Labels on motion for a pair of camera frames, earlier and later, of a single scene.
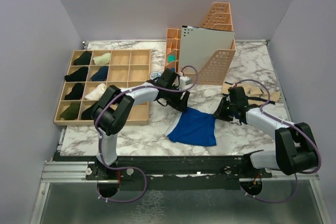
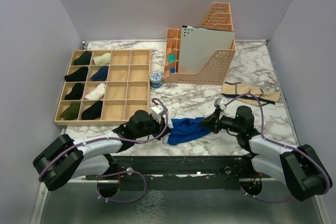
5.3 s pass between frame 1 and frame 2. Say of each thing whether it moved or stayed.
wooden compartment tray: stayed
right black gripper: moved
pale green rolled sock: stayed
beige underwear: stayed
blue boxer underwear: moved
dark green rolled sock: stayed
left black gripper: moved
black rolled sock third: stayed
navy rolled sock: stayed
